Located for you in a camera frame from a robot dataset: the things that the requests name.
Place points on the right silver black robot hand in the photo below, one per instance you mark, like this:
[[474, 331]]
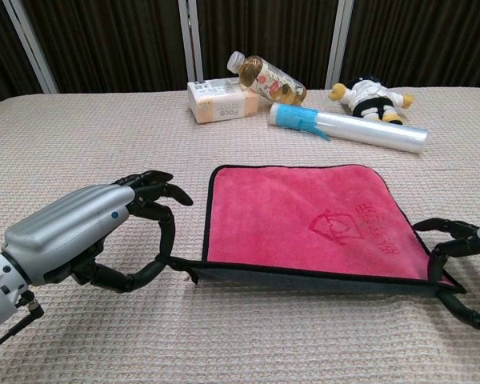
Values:
[[464, 244]]

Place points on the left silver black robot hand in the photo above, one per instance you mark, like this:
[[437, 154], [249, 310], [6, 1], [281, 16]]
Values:
[[72, 224]]

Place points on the pink and black cloth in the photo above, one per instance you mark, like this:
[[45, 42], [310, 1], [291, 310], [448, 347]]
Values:
[[284, 216]]

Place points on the beige cloth-covered table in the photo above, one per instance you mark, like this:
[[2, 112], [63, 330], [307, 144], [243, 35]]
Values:
[[104, 132]]

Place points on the clear bag roll blue label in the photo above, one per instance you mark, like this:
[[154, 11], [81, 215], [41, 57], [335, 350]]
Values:
[[364, 130]]

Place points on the black white plush toy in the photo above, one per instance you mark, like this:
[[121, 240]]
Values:
[[370, 98]]

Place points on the black pleated curtain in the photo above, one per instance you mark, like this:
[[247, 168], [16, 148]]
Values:
[[104, 40]]

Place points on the orange white tissue box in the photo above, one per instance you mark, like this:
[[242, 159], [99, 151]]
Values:
[[220, 106]]

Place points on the yellow tea plastic bottle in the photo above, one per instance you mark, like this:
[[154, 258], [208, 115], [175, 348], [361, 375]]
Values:
[[272, 82]]

